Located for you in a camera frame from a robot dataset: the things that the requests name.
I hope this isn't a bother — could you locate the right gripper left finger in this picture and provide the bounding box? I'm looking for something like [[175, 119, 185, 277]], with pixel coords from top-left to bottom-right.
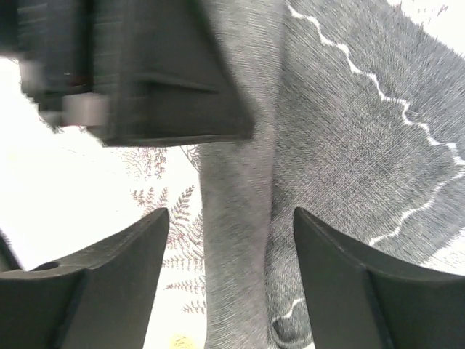
[[1, 208, 169, 349]]

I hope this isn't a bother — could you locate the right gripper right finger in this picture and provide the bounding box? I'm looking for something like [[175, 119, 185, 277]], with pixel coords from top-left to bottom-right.
[[294, 208, 464, 349]]

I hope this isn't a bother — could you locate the grey cloth napkin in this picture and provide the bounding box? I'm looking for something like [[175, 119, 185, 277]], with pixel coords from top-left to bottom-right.
[[200, 1, 464, 348]]

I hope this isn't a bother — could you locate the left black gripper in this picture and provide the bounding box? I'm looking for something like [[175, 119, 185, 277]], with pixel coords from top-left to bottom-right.
[[1, 0, 254, 147]]

